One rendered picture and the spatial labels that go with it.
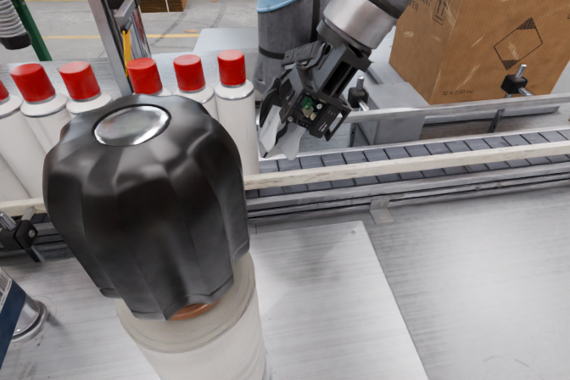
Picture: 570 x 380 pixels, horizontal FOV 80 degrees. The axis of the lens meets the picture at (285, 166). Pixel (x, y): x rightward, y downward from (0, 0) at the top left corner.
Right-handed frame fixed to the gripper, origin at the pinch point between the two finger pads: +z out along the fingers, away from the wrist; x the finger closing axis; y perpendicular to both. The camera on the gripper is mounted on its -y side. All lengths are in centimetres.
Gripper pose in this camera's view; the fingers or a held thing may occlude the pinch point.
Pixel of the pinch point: (266, 148)
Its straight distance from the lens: 51.8
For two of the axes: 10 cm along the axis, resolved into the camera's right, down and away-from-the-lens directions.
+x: 8.6, 2.8, 4.3
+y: 1.6, 6.5, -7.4
